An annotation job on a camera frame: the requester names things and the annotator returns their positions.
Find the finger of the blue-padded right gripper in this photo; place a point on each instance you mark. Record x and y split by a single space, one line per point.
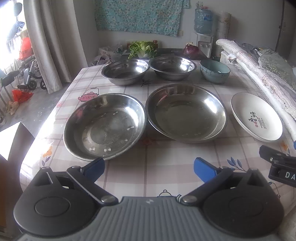
214 179

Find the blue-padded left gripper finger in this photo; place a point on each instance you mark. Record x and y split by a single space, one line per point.
85 177

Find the wide steel basin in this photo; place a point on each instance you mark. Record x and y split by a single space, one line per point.
186 113
106 126

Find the white ceramic plate with calligraphy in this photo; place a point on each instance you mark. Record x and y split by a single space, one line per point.
256 117

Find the teal ceramic bowl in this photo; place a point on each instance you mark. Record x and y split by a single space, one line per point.
214 71

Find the deep steel bowl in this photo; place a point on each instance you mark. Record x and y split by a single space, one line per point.
172 67
125 72

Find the rolled white quilted bedding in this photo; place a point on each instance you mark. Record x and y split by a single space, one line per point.
279 94

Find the plaid patterned tablecloth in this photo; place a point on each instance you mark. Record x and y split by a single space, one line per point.
155 163

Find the brown cardboard box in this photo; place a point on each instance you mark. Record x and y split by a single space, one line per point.
15 143

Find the green floral lace cushion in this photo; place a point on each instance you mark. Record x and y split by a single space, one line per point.
273 62

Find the wheelchair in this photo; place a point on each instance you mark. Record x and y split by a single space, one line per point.
29 71

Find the white plastic bag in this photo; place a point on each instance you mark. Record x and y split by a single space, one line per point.
106 55

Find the purple red cabbage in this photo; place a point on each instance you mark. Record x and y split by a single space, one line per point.
191 51

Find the white water dispenser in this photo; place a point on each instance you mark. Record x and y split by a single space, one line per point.
205 44

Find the red plastic bag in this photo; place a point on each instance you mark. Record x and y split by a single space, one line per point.
26 49

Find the green leafy cabbage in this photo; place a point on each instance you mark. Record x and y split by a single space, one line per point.
142 49

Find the blue water jug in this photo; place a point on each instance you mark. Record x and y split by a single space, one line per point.
203 21

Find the grey curtain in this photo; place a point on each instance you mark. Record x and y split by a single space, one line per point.
64 38

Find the rolled patterned mat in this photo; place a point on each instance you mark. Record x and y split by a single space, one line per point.
222 29

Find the teal floral wall cloth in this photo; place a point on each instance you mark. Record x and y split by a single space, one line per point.
140 16

